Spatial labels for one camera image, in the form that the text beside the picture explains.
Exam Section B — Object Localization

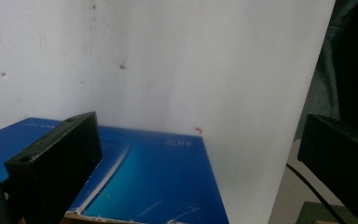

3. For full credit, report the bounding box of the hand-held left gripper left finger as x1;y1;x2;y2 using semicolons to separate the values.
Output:
4;111;103;224

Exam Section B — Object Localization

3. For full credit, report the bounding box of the black cable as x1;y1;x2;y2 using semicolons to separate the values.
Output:
285;162;347;224

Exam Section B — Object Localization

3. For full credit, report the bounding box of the blue flat box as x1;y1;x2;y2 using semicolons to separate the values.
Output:
0;117;230;224

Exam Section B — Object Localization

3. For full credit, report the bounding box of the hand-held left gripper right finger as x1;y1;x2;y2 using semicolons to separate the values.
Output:
296;113;358;224

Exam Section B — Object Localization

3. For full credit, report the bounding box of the dark green curtain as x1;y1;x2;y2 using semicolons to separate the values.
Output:
294;0;358;140

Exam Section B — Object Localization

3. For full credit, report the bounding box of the white board panel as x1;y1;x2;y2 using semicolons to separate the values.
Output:
0;0;337;224

